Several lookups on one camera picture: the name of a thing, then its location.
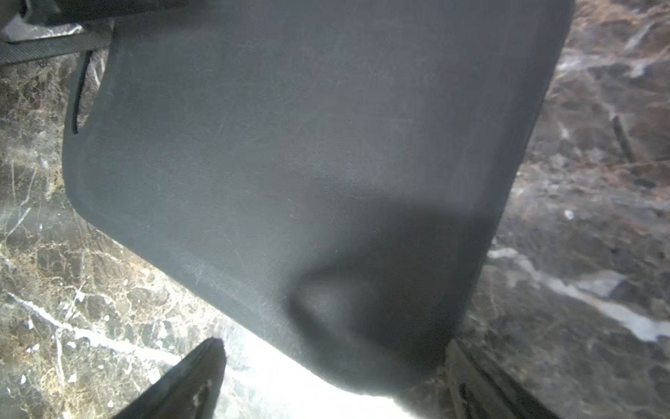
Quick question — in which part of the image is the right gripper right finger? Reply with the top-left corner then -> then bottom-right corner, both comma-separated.
447,340 -> 558,419

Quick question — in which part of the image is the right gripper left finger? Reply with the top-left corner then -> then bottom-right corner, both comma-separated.
115,338 -> 227,419

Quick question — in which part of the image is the black cutting board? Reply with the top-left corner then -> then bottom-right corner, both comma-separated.
62,1 -> 574,396

